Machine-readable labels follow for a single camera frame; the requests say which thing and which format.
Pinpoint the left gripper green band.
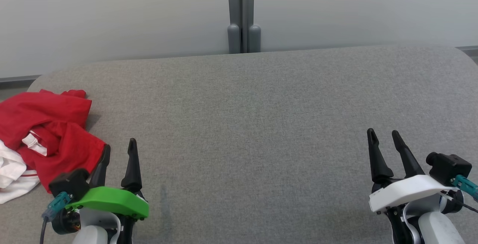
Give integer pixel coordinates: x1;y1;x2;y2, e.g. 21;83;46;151
65;138;150;244

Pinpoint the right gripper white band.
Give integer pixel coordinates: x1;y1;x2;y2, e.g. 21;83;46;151
367;128;458;244

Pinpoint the red garment white striped trim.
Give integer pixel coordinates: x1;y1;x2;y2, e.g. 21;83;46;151
0;89;93;204

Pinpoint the left camera cable teal connector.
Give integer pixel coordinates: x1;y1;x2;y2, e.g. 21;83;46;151
39;192;74;244

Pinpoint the camera cable teal connector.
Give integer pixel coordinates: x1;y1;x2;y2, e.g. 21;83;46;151
39;192;74;244
441;175;478;213

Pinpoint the right camera cable teal connector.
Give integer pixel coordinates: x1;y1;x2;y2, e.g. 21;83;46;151
441;175;478;213

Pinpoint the grey metal partition post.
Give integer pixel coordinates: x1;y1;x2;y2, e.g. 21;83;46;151
227;0;242;54
242;0;261;53

